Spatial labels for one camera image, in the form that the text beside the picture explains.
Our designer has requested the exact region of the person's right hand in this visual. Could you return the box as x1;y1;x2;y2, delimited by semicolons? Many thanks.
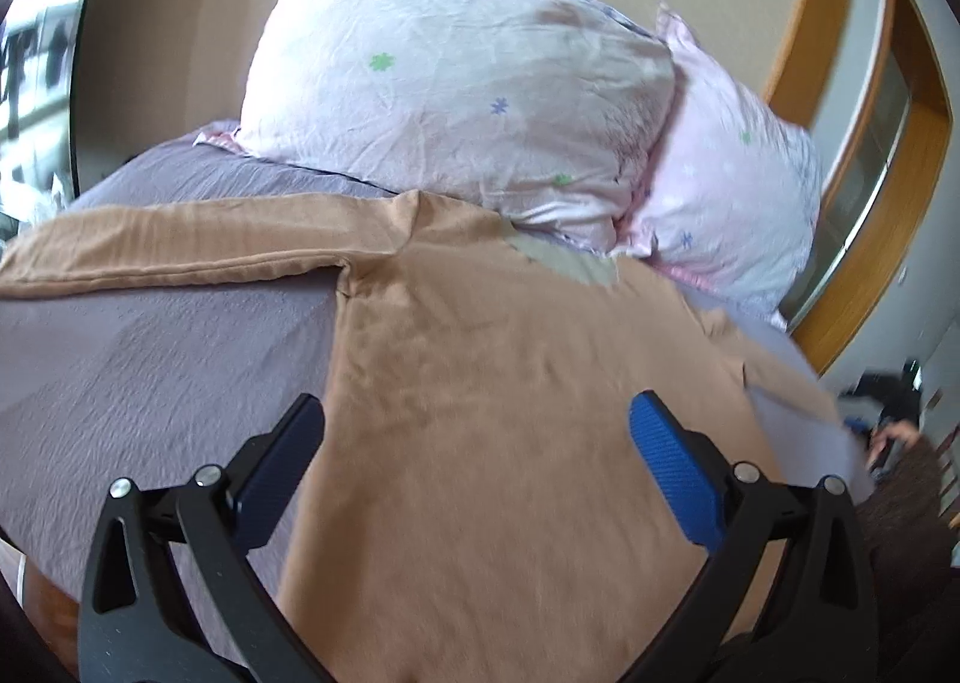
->
867;420;921;467

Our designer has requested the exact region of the large white floral pillow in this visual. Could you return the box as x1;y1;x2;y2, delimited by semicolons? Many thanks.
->
236;0;675;252

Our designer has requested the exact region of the wooden door frame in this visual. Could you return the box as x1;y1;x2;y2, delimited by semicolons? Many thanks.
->
766;0;958;387

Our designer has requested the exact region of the pink floral pillow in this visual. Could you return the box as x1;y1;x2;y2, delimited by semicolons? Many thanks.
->
615;7;822;327

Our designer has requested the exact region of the lilac bed sheet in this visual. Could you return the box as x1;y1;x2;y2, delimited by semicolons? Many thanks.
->
2;130;872;602

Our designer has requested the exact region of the tan long-sleeve shirt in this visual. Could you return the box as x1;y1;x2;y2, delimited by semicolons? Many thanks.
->
2;192;839;681

